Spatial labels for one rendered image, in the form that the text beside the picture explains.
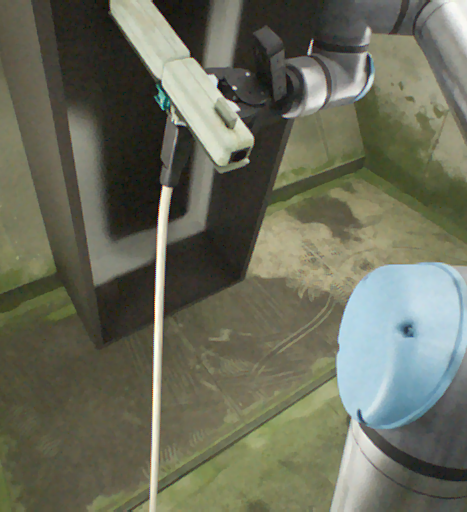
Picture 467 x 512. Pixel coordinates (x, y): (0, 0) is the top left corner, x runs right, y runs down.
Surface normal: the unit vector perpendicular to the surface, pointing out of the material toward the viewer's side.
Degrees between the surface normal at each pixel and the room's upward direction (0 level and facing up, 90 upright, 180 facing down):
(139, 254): 12
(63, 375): 0
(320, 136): 57
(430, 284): 5
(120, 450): 0
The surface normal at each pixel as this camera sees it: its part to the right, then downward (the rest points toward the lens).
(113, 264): 0.15, -0.62
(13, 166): 0.49, 0.07
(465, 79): -0.83, -0.36
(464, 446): -0.10, 0.44
